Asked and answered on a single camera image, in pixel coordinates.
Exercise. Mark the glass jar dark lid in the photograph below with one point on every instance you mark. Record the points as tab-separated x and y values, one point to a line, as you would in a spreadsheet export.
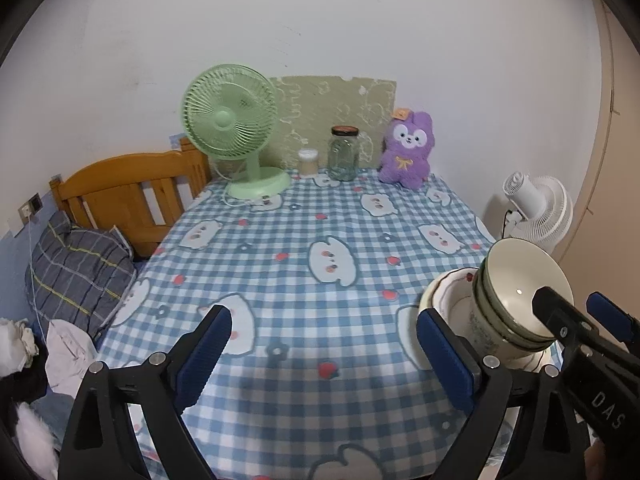
344	157

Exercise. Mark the white standing fan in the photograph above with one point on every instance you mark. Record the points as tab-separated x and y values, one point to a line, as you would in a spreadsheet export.
540	210

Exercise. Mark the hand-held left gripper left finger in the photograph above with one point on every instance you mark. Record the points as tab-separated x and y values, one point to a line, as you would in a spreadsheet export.
205	360

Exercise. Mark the clear cotton swab container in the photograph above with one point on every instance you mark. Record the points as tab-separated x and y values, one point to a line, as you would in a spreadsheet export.
308	162

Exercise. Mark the green printed board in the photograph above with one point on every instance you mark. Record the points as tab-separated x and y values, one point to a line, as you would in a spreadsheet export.
325	105

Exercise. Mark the blue checked tablecloth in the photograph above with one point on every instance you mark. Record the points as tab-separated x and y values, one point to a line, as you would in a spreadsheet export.
300	320

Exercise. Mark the grey plaid pillow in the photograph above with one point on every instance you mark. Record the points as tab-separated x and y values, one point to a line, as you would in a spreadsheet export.
80	270

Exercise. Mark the dark clothing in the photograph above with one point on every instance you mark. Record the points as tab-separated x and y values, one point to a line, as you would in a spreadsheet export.
22	387

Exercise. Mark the person's right hand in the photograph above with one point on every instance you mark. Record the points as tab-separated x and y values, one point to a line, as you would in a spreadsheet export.
596	462

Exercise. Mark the purple plush toy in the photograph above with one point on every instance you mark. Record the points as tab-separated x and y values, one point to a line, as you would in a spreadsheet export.
407	160

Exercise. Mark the white fluffy cloth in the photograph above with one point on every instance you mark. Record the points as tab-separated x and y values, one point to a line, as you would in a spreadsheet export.
35	445

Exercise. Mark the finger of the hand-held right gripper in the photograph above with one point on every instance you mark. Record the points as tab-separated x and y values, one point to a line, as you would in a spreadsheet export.
607	310
550	305

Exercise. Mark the white plate red pattern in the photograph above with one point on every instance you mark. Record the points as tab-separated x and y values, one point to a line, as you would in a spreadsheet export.
440	290

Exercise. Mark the green desk fan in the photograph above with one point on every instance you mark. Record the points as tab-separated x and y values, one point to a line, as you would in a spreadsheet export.
225	115

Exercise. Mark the wall socket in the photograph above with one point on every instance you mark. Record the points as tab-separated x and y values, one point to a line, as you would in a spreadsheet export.
30	206

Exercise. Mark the wooden bed headboard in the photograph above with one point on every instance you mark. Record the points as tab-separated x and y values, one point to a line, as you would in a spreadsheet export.
115	185

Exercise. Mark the blue jeans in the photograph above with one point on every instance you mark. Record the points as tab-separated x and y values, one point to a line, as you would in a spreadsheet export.
52	412

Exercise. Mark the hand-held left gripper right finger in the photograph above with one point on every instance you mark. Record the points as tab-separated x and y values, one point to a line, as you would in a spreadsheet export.
445	360

